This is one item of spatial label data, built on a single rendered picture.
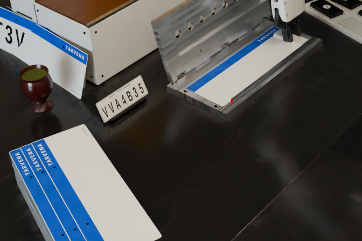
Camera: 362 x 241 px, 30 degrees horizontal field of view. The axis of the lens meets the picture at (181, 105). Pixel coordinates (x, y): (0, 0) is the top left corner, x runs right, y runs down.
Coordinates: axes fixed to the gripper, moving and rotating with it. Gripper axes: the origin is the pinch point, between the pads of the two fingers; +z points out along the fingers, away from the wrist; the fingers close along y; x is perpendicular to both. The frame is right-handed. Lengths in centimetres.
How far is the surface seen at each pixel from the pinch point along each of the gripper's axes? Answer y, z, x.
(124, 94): -50, -3, 17
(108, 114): -57, -1, 16
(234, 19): -9.9, -6.9, 11.9
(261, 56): -12.0, 2.3, 2.1
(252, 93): -27.7, 4.0, -6.5
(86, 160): -78, -5, -1
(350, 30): 16.6, 5.8, -8.9
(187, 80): -33.2, 0.6, 10.8
